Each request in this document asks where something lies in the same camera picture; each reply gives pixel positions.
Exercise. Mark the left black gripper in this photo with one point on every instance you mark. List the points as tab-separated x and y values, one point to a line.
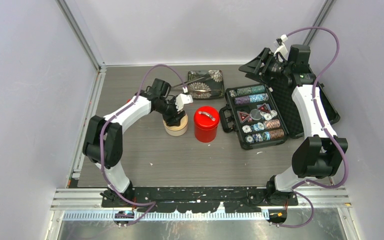
174	120

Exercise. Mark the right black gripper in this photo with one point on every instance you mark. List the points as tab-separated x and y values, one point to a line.
253	68

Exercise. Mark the beige round metal bowl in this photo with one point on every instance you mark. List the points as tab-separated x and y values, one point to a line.
177	131

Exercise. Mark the red round lid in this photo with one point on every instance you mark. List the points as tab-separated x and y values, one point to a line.
206	117

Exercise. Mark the red cylindrical container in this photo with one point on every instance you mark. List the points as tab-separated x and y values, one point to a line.
205	134

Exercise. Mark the metal tongs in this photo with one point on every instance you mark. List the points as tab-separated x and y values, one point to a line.
197	83

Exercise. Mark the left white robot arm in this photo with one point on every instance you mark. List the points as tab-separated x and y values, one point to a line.
103	143

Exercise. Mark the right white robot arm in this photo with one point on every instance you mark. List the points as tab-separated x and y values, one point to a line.
322	151

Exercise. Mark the black floral square plate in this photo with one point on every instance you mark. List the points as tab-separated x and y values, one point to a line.
217	92

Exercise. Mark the black poker chip case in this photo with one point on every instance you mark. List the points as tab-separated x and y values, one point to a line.
262	115

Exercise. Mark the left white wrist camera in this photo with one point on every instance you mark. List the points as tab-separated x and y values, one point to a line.
183	99

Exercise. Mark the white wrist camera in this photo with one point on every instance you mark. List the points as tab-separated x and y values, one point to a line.
183	99
280	45

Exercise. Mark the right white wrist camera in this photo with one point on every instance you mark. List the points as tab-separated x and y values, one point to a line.
280	45

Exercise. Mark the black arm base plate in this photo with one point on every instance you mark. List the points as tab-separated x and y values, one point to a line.
207	199

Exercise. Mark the aluminium front rail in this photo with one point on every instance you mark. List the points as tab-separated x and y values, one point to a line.
86	205

